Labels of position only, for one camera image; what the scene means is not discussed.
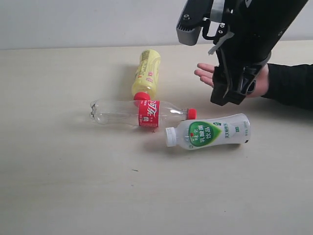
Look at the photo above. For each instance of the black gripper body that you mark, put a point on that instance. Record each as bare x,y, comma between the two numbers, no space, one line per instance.
256,27

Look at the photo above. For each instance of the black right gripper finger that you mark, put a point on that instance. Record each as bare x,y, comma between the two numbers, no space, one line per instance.
248,81

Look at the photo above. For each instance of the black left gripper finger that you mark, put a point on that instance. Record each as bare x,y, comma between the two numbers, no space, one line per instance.
223,79

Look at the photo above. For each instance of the white green label yogurt bottle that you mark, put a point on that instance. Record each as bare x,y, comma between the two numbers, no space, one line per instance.
201,133

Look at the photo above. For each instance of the clear cola bottle red label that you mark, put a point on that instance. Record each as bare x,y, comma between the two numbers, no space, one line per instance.
140,113

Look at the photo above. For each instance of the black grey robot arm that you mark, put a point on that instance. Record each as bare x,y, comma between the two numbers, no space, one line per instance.
252,29

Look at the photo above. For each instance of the black sleeved forearm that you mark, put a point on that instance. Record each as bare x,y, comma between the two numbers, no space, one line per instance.
291,85

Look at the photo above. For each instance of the yellow drink bottle red cap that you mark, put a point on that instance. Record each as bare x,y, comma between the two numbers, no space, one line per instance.
145,82

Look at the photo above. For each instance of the person's open hand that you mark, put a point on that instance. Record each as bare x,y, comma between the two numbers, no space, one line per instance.
205,73

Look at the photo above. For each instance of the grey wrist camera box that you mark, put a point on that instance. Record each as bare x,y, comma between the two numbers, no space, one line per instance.
196,18

